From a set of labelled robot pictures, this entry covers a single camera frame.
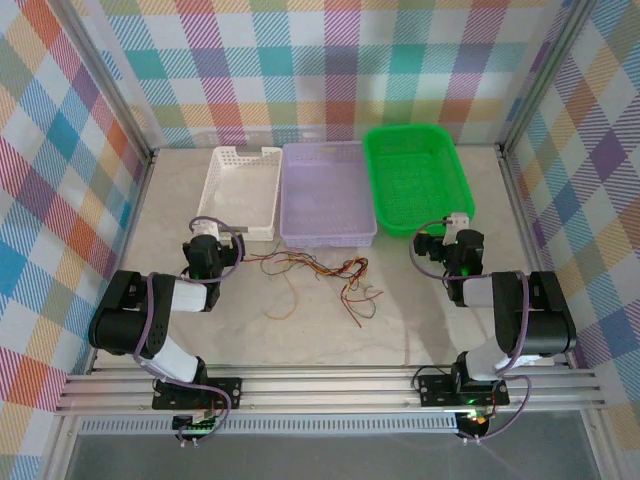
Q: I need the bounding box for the red wire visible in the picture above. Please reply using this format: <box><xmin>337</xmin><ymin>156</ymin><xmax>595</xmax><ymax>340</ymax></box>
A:
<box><xmin>335</xmin><ymin>257</ymin><xmax>372</xmax><ymax>284</ymax></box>
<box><xmin>249</xmin><ymin>252</ymin><xmax>314</xmax><ymax>266</ymax></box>
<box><xmin>339</xmin><ymin>279</ymin><xmax>364</xmax><ymax>329</ymax></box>

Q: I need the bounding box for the yellow wire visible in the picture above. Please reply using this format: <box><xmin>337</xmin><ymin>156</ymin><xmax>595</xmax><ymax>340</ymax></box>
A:
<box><xmin>279</xmin><ymin>255</ymin><xmax>371</xmax><ymax>277</ymax></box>
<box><xmin>264</xmin><ymin>273</ymin><xmax>300</xmax><ymax>322</ymax></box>

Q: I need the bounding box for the white perforated plastic basket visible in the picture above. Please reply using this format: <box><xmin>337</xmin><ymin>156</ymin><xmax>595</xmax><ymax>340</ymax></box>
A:
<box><xmin>194</xmin><ymin>145</ymin><xmax>284</xmax><ymax>243</ymax></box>

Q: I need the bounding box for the green mesh plastic basket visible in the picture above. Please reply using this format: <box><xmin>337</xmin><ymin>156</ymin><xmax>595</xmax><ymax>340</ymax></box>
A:
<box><xmin>363</xmin><ymin>122</ymin><xmax>476</xmax><ymax>237</ymax></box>

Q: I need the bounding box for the lilac perforated plastic basket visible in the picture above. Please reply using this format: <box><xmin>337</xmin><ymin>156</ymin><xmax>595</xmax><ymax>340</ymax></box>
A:
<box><xmin>278</xmin><ymin>140</ymin><xmax>379</xmax><ymax>250</ymax></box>

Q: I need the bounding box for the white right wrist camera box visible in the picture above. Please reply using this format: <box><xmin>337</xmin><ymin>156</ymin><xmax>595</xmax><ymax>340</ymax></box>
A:
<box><xmin>446</xmin><ymin>212</ymin><xmax>474</xmax><ymax>246</ymax></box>

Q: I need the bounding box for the aluminium side rail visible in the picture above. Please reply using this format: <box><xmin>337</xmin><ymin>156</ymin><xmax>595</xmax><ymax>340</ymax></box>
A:
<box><xmin>84</xmin><ymin>149</ymin><xmax>159</xmax><ymax>376</ymax></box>
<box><xmin>497</xmin><ymin>144</ymin><xmax>576</xmax><ymax>369</ymax></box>

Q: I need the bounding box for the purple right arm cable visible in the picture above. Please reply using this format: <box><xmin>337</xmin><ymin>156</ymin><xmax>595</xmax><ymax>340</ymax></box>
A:
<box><xmin>410</xmin><ymin>217</ymin><xmax>534</xmax><ymax>444</ymax></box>

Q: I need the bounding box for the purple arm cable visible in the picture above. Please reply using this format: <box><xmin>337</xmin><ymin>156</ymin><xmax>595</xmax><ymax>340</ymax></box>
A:
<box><xmin>410</xmin><ymin>217</ymin><xmax>534</xmax><ymax>444</ymax></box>
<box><xmin>132</xmin><ymin>215</ymin><xmax>247</xmax><ymax>444</ymax></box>

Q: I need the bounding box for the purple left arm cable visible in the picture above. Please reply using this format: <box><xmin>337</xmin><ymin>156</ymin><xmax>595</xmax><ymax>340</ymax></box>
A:
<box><xmin>132</xmin><ymin>215</ymin><xmax>247</xmax><ymax>444</ymax></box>

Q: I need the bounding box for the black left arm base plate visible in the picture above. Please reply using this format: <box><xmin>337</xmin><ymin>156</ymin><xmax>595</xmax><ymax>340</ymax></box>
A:
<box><xmin>152</xmin><ymin>377</ymin><xmax>244</xmax><ymax>411</ymax></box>

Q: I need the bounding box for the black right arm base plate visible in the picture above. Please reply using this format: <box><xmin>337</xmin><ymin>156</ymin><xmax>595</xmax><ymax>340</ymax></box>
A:
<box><xmin>417</xmin><ymin>372</ymin><xmax>511</xmax><ymax>407</ymax></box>

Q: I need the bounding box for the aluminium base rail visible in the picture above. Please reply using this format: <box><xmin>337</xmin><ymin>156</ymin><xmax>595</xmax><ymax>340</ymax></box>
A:
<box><xmin>54</xmin><ymin>363</ymin><xmax>609</xmax><ymax>416</ymax></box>

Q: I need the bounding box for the grey slotted cable duct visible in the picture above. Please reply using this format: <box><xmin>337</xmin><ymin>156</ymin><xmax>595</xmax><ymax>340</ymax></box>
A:
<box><xmin>79</xmin><ymin>417</ymin><xmax>461</xmax><ymax>437</ymax></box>

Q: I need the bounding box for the aluminium frame post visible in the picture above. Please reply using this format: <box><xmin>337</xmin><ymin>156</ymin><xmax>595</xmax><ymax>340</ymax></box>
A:
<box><xmin>496</xmin><ymin>0</ymin><xmax>601</xmax><ymax>156</ymax></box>
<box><xmin>47</xmin><ymin>0</ymin><xmax>157</xmax><ymax>164</ymax></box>

